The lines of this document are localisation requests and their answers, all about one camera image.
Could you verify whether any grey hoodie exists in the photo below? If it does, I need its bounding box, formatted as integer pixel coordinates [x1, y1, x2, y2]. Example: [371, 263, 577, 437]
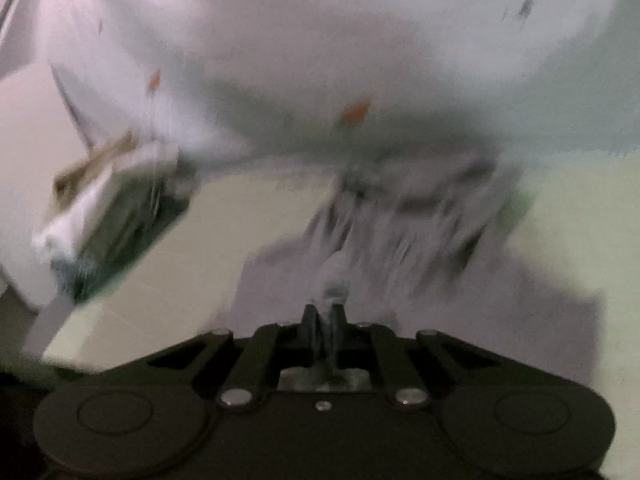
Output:
[235, 155, 607, 391]

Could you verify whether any white folded garment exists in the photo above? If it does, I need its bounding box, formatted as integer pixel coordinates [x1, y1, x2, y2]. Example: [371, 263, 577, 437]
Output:
[31, 142, 179, 262]

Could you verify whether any green checked bed sheet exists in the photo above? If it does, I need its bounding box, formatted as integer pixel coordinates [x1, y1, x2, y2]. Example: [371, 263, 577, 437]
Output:
[0, 150, 640, 480]

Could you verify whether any carrot printed light blanket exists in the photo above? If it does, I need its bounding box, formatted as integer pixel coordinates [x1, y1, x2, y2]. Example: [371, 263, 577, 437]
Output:
[40, 0, 640, 186]

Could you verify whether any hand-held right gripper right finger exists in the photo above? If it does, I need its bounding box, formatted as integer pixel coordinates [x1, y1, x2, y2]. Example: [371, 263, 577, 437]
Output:
[329, 304, 502, 412]

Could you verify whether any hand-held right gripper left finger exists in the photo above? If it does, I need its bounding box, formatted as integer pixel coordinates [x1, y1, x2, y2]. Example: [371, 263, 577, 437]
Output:
[145, 304, 323, 412]

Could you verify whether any olive folded garment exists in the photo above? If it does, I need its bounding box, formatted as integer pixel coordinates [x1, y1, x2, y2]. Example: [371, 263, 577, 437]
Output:
[80, 175, 167, 272]

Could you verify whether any beige folded garment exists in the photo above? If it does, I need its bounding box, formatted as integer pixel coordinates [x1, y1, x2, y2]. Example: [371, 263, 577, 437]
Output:
[52, 130, 142, 211]

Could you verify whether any blue-grey folded garment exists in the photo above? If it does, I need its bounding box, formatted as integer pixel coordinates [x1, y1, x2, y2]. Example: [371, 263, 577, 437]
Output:
[50, 194, 192, 304]

